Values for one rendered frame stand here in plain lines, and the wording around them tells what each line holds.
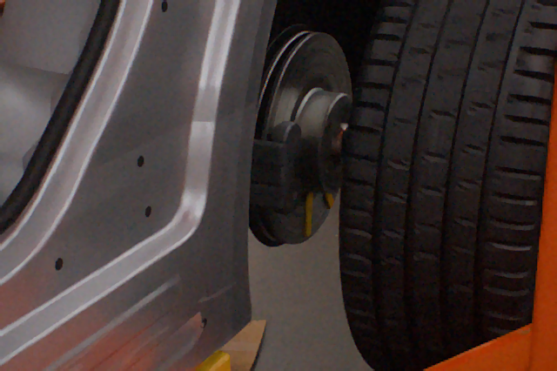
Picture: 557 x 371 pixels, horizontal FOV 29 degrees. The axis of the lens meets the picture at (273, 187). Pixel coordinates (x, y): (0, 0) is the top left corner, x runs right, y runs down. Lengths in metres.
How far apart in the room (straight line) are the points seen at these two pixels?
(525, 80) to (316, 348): 1.68
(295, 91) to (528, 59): 0.42
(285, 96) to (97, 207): 0.57
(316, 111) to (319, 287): 1.63
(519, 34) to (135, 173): 0.48
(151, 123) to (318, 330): 1.89
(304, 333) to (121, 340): 1.88
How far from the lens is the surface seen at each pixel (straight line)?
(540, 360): 0.93
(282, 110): 1.50
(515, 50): 1.24
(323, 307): 3.01
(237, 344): 2.79
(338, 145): 1.56
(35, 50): 1.30
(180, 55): 1.08
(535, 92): 1.21
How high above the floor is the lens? 1.32
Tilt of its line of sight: 20 degrees down
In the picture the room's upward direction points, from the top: straight up
